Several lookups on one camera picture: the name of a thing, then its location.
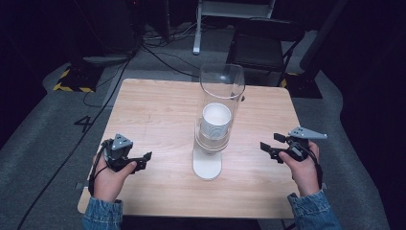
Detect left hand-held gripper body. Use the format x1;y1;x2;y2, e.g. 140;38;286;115
101;133;137;171

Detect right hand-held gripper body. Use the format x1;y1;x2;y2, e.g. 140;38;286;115
283;126;328;160

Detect clear tube cup dispenser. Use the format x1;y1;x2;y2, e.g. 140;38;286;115
192;62;246;182

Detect white paper cup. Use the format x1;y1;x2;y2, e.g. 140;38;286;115
199;102;233;140

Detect person's right hand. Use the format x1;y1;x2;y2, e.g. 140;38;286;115
278;140;322;197

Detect person's left hand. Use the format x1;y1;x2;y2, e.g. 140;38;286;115
92;154;138;203

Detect black chair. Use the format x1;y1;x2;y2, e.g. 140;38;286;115
225;17;306;88

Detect black slanted stand pole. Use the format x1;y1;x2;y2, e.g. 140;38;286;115
299;0;350;72

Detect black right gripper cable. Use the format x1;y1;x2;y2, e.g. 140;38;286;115
305;143;324;190

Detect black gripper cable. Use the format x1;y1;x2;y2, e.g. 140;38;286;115
305;143;324;190
87;140;110;196

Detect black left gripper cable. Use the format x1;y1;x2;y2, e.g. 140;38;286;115
87;140;110;196

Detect long black floor cable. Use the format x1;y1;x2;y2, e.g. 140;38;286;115
16;47;142;230

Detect black stand base plate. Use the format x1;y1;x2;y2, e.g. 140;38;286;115
280;71;324;100

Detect black base plate hazard stripes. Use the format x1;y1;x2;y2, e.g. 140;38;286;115
52;64;105;94

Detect white desk frame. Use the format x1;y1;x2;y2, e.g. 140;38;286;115
192;0;276;56

